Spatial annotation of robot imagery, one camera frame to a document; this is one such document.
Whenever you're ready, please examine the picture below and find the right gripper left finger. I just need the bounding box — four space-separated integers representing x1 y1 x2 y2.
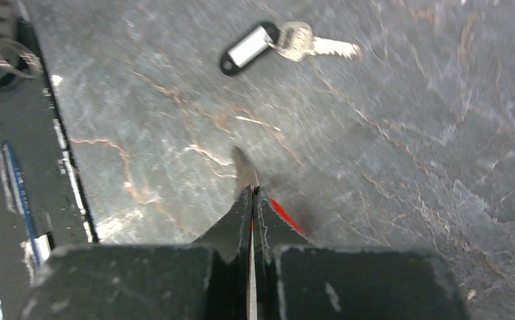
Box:
19 187 252 319

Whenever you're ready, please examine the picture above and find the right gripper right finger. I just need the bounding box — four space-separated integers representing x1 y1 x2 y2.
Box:
253 189 470 319

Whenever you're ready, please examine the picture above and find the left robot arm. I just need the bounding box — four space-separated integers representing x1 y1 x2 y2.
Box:
0 1 43 82

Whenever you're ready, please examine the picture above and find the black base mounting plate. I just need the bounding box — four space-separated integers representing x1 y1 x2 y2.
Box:
0 17 99 283

